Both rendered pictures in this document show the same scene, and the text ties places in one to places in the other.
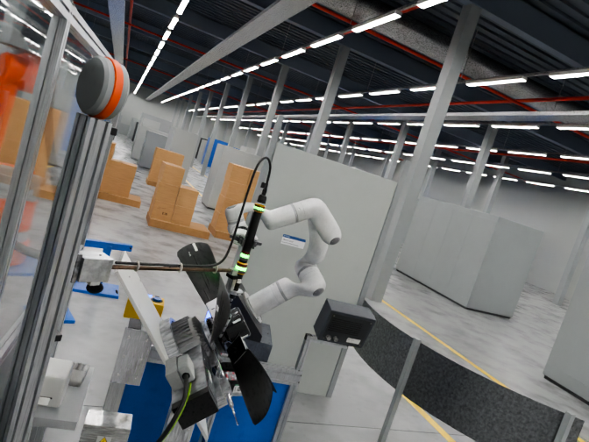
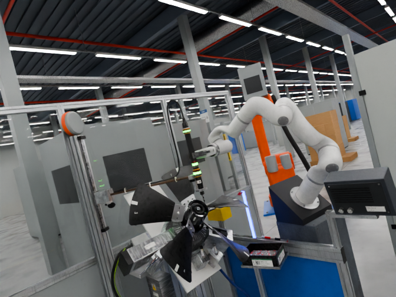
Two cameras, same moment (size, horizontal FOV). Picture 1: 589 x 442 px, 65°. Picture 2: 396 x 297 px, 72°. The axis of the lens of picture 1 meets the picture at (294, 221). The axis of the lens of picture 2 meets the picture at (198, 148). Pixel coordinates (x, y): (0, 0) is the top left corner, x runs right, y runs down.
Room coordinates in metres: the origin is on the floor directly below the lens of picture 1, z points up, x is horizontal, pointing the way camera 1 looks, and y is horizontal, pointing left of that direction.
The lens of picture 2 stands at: (1.18, -1.31, 1.55)
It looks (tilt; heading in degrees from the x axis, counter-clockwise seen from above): 1 degrees down; 66
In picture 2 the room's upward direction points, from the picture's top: 14 degrees counter-clockwise
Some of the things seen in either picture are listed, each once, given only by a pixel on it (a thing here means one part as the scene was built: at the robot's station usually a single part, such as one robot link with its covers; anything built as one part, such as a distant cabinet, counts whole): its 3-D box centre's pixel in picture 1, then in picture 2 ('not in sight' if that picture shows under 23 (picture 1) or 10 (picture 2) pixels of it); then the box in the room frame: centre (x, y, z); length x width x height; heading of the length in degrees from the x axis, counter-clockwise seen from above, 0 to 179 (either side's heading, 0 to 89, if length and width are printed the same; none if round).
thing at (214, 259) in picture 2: not in sight; (213, 257); (1.76, 0.14, 0.91); 0.12 x 0.08 x 0.12; 108
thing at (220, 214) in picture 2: (144, 309); (218, 213); (2.04, 0.54, 1.02); 0.16 x 0.10 x 0.11; 108
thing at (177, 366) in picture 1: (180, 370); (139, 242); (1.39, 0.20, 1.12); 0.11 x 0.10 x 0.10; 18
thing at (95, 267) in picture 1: (88, 266); (104, 195); (1.29, 0.53, 1.39); 0.10 x 0.07 x 0.08; 143
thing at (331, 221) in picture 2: (303, 352); (333, 228); (2.29, -0.25, 0.96); 0.03 x 0.03 x 0.20; 18
